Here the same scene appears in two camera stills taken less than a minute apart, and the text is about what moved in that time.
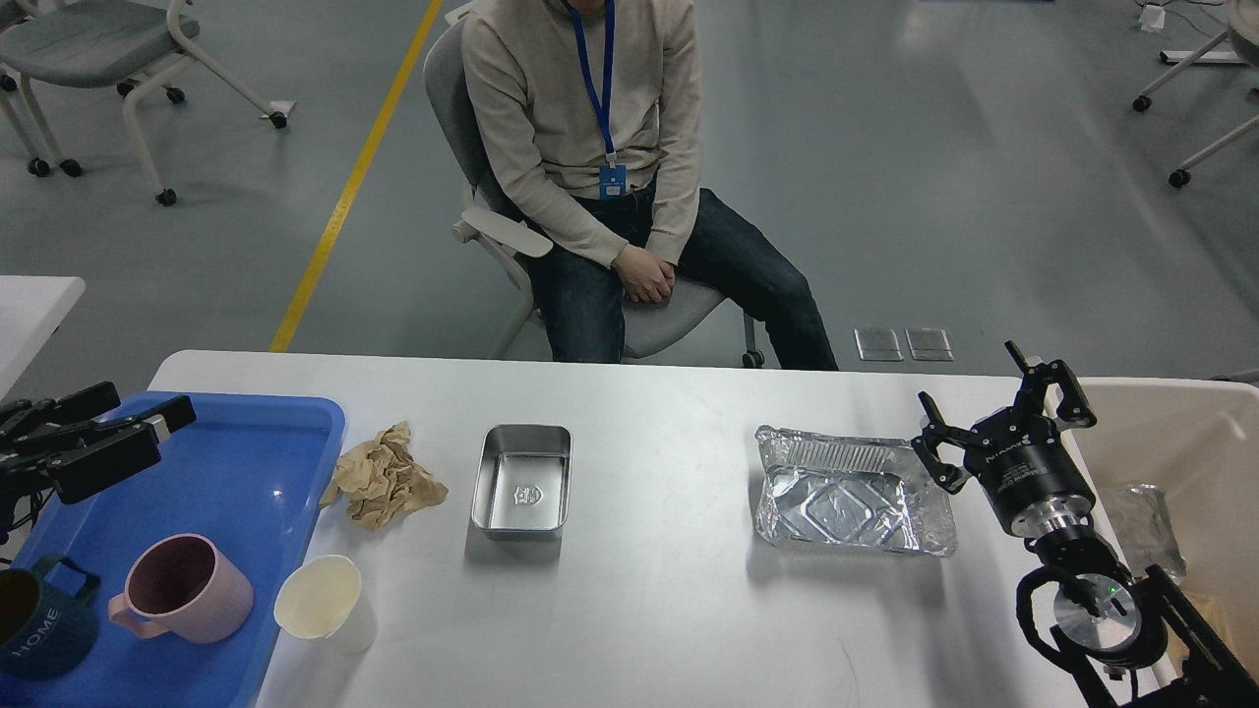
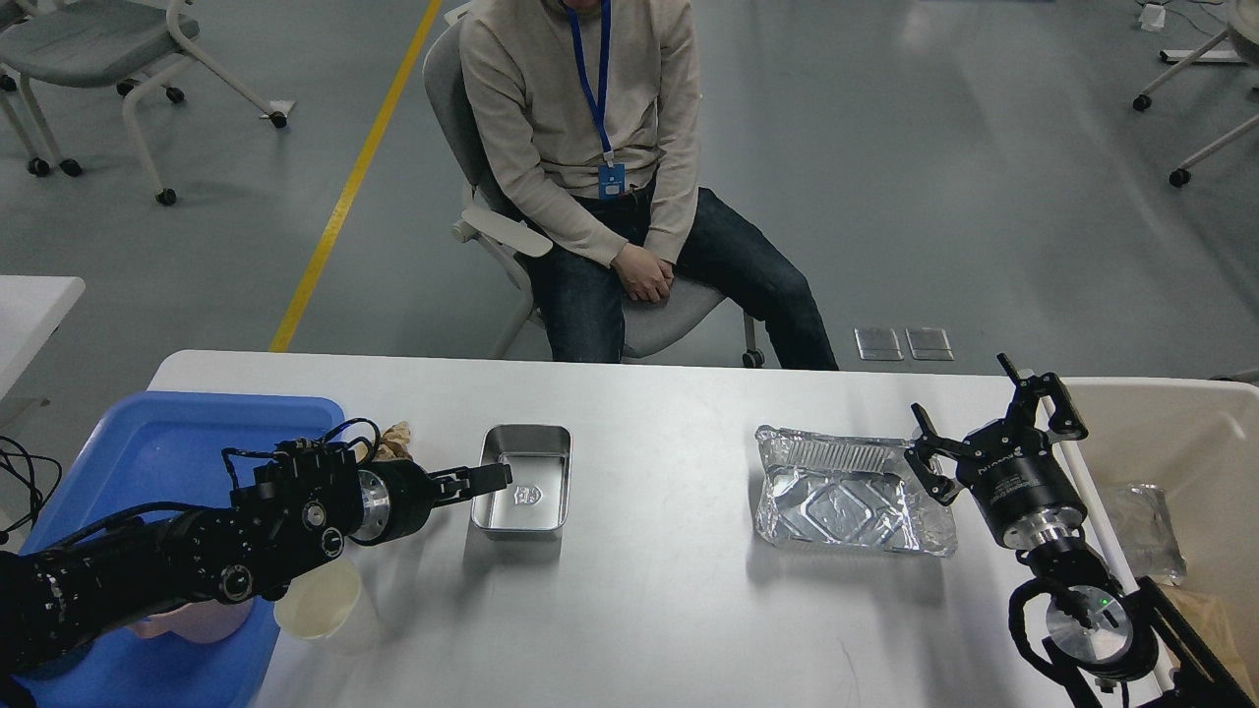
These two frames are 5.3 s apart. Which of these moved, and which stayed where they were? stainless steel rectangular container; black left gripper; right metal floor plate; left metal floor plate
Moved: black left gripper
Stayed: right metal floor plate; stainless steel rectangular container; left metal floor plate
